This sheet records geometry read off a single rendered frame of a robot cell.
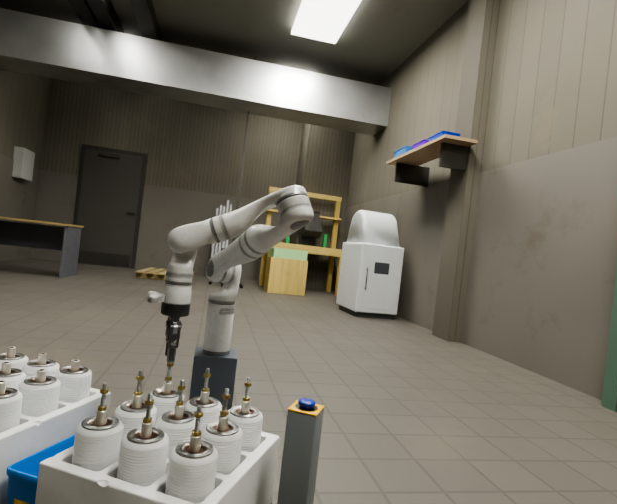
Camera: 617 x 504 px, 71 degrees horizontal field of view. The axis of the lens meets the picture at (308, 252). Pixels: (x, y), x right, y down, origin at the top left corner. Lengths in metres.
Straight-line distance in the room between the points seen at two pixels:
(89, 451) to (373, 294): 4.24
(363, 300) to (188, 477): 4.19
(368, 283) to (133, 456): 4.21
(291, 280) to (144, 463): 5.74
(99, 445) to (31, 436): 0.29
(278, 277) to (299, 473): 5.60
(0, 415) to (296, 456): 0.70
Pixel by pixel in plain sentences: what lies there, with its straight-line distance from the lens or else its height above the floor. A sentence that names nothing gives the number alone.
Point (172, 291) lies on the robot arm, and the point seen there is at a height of 0.53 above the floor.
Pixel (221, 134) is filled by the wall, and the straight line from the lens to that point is 8.86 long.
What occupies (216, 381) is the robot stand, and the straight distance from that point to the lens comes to 1.50.
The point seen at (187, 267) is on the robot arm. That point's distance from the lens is 1.19.
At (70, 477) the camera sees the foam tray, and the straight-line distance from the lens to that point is 1.09.
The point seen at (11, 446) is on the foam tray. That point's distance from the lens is 1.29.
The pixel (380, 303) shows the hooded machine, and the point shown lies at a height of 0.18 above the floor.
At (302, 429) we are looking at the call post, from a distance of 1.05.
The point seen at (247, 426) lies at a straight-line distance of 1.15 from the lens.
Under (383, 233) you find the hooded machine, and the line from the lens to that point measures 5.17.
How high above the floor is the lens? 0.68
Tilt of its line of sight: level
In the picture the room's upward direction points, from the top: 7 degrees clockwise
